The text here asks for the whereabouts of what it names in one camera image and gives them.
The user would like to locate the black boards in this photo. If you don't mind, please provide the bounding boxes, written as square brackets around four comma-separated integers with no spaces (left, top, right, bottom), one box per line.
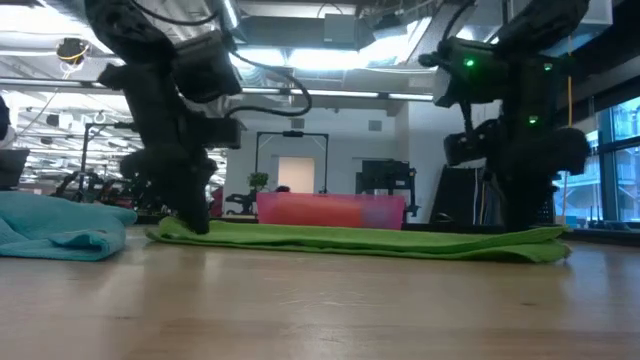
[430,164,501,225]

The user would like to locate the grey ceiling box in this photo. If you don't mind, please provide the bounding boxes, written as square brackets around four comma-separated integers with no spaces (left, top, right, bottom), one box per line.
[322,13,358,46]

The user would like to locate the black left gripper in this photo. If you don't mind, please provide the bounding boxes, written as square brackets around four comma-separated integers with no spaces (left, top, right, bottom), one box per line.
[96,62,247,236]

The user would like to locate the long light strip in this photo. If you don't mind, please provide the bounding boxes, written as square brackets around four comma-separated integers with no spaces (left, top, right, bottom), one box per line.
[0,77,435,103]

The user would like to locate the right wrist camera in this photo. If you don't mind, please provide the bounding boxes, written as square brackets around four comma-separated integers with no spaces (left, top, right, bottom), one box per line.
[418,38,504,109]

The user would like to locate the black equipment rack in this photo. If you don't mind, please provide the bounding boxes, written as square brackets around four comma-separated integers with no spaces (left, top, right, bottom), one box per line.
[355,158,418,219]

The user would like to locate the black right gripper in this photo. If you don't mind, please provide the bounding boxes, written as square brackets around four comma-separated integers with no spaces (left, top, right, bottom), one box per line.
[442,55,592,233]

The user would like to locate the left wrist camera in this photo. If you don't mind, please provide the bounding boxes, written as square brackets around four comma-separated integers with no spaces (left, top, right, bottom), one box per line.
[172,30,245,105]

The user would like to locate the potted green plant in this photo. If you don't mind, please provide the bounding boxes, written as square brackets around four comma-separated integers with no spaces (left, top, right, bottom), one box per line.
[246,170,271,216]

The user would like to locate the black gantry frame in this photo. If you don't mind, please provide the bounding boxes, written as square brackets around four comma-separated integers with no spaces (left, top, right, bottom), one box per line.
[254,129,331,196]
[79,121,139,201]

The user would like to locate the red plastic basket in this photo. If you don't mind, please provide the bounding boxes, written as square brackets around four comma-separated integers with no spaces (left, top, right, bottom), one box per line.
[255,192,407,231]

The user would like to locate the light blue tagged towel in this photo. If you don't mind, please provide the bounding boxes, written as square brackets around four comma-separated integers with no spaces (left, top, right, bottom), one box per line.
[0,190,139,263]

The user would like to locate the green microfiber towel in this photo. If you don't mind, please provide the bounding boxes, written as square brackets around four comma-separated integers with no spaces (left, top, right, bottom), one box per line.
[145,215,572,265]

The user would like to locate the dark monitor screen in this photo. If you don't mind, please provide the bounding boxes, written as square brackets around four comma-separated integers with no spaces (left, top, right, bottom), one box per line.
[0,148,30,191]

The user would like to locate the yellow hanging cable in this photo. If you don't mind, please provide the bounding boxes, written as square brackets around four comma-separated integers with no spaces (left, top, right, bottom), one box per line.
[562,35,575,217]

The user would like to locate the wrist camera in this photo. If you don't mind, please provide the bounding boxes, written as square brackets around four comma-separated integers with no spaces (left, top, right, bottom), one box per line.
[418,38,504,109]
[172,30,245,105]

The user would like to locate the yellow cable reel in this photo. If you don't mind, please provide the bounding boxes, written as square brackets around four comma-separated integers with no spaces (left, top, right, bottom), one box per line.
[54,37,92,67]

